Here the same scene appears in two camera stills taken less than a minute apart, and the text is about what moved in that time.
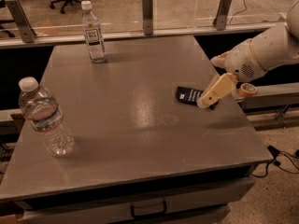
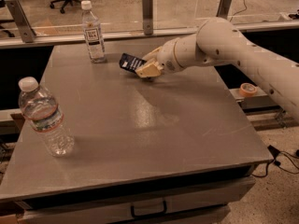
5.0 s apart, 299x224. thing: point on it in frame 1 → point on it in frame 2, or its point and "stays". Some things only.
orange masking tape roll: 248,90 stays
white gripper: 239,61 → 165,60
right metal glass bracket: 220,19 stays
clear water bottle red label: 41,109 stays
